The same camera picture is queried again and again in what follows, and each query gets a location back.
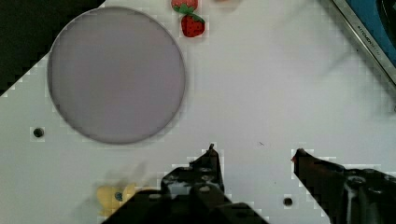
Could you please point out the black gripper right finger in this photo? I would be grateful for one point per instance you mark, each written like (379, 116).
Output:
(347, 196)

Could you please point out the black toaster oven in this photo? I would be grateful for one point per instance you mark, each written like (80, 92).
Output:
(373, 22)

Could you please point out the red toy strawberry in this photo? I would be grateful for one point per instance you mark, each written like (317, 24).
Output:
(192, 25)

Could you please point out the yellow toy duck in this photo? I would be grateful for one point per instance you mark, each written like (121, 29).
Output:
(113, 198)

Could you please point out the pink toy strawberry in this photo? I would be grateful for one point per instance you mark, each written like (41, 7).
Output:
(184, 6)

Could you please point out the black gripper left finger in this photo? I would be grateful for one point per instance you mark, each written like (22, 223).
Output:
(188, 195)

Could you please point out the round grey plate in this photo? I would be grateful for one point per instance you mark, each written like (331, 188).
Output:
(116, 75)

